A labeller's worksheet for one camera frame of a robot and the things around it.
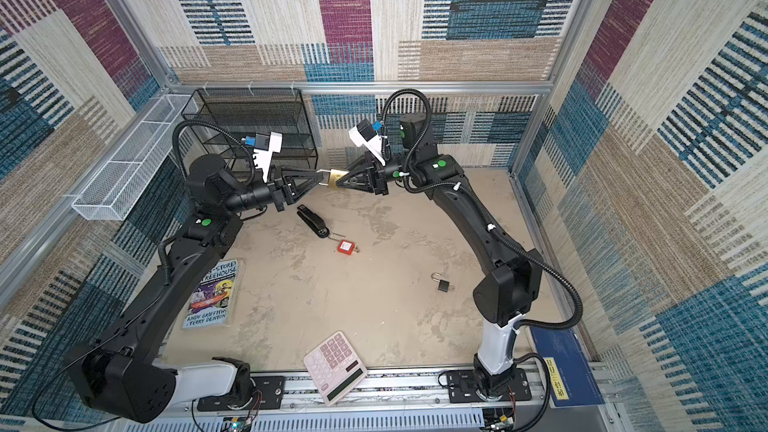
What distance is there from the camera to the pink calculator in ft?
2.41

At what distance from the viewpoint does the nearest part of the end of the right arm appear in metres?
0.61

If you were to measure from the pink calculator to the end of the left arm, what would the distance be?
43 cm

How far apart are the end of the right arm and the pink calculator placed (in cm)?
44
